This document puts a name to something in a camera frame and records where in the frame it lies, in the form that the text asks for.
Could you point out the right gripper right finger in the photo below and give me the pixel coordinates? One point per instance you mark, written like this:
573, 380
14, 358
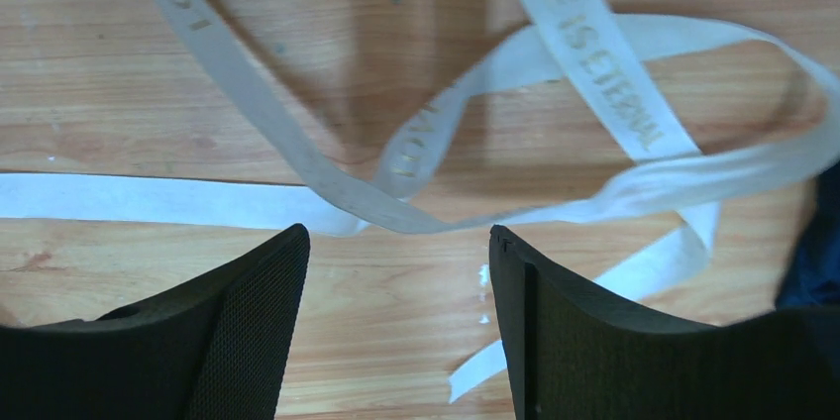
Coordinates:
576, 350

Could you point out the cream printed ribbon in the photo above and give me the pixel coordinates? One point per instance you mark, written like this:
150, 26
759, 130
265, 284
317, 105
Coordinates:
663, 148

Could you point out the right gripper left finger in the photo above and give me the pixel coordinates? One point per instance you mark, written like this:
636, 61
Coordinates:
213, 347

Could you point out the dark blue cloth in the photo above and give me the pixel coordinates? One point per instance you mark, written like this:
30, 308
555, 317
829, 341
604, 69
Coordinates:
812, 278

